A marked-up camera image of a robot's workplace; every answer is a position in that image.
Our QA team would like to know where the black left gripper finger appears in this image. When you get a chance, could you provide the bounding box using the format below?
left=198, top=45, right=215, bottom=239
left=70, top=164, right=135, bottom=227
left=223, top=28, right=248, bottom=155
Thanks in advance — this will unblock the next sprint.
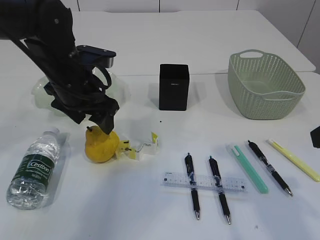
left=91, top=112, right=115, bottom=135
left=65, top=110, right=86, bottom=124

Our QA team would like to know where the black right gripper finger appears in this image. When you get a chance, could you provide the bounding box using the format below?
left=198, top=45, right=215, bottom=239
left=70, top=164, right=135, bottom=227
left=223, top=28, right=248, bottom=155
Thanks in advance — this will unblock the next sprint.
left=310, top=126, right=320, bottom=148

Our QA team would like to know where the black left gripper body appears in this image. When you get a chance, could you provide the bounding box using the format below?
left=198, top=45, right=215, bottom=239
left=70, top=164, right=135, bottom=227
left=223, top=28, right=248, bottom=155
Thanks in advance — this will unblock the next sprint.
left=23, top=37, right=119, bottom=116

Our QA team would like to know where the yellow pear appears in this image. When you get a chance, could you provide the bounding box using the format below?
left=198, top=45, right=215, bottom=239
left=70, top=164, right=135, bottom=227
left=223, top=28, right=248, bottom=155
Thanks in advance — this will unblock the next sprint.
left=84, top=125, right=120, bottom=163

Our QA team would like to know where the teal green pen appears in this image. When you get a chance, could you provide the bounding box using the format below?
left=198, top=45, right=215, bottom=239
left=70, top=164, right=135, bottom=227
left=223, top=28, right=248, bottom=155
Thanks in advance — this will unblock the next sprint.
left=229, top=144, right=269, bottom=194

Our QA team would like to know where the clear water bottle green label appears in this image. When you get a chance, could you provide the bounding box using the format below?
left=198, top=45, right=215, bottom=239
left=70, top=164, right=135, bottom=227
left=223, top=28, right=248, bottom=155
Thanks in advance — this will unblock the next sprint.
left=6, top=127, right=61, bottom=210

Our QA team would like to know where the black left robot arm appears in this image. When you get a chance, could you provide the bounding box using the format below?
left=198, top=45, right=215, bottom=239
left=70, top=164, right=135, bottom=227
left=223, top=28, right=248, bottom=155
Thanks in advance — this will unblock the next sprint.
left=0, top=0, right=120, bottom=134

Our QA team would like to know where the yellow pen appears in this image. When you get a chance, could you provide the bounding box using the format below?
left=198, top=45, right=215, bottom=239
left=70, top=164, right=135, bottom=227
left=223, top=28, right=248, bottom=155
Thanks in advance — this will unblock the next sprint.
left=266, top=139, right=320, bottom=183

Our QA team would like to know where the green wavy glass plate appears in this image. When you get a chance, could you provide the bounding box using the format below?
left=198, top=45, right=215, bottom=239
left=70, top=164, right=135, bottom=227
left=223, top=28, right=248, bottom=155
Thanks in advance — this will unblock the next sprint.
left=31, top=69, right=130, bottom=117

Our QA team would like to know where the black gel pen right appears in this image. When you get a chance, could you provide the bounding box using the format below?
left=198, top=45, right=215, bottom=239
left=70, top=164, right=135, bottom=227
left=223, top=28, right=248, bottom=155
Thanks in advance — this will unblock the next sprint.
left=247, top=140, right=293, bottom=197

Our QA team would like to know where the black gel pen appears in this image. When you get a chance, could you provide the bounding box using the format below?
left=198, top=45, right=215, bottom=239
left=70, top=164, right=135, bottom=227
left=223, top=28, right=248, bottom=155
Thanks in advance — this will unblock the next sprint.
left=184, top=152, right=200, bottom=221
left=247, top=140, right=293, bottom=197
left=208, top=156, right=232, bottom=225

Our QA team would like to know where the green plastic woven basket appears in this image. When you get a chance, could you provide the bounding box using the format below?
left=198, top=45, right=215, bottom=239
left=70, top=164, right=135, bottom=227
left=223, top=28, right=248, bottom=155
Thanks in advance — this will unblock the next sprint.
left=227, top=49, right=306, bottom=120

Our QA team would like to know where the black square pen holder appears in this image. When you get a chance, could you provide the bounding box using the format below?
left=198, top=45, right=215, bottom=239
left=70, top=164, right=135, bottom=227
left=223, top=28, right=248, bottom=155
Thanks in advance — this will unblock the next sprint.
left=158, top=63, right=190, bottom=111

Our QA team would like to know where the black gel pen left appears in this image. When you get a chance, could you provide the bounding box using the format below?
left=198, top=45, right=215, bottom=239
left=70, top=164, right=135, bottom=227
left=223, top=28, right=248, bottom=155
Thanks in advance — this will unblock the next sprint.
left=184, top=152, right=200, bottom=221

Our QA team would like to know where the black gel pen middle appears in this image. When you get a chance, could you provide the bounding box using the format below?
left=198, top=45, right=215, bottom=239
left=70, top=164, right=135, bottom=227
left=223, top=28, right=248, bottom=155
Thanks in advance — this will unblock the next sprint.
left=208, top=156, right=232, bottom=225

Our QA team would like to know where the transparent plastic ruler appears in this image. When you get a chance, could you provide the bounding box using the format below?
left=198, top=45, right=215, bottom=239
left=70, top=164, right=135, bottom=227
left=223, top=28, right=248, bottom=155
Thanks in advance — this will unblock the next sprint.
left=161, top=172, right=247, bottom=192

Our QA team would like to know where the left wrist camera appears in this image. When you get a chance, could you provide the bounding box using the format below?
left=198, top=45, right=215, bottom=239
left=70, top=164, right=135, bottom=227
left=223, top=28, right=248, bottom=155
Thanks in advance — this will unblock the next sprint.
left=76, top=45, right=117, bottom=69

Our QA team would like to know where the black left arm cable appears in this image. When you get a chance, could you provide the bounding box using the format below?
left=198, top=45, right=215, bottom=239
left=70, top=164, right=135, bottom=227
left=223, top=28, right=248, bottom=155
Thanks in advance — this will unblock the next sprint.
left=92, top=66, right=113, bottom=95

